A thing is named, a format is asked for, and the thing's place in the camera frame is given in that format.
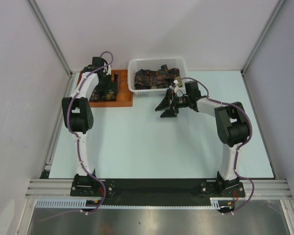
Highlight dark red tie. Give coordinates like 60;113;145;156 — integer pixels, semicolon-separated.
89;89;102;102

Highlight white slotted cable duct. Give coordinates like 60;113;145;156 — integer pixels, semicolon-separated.
35;199;233;210

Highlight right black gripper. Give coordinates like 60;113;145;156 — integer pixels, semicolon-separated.
155;89;191;118

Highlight white plastic basket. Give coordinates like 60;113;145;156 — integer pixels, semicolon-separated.
127;57;188;97

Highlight dark patterned tie in basket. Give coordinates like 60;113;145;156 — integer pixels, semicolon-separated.
134;65;180;90

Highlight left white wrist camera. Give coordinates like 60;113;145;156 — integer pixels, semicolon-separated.
103;65;112;76

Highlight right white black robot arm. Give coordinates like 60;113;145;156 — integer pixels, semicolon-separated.
155;78;252;196

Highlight orange green patterned tie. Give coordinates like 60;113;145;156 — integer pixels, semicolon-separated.
101;89;118;102

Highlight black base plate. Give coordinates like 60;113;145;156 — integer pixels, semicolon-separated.
70;175;245;207

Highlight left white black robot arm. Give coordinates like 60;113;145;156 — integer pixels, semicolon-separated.
62;51;113;197

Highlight orange compartment tray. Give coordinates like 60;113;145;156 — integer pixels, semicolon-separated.
89;70;133;108

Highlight aluminium frame rail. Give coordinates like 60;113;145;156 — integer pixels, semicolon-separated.
26;0;73;76

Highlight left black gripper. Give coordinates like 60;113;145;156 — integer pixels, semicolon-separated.
95;73;119;94

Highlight olive gold tie in basket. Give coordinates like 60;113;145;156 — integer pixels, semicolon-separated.
174;76;182;84

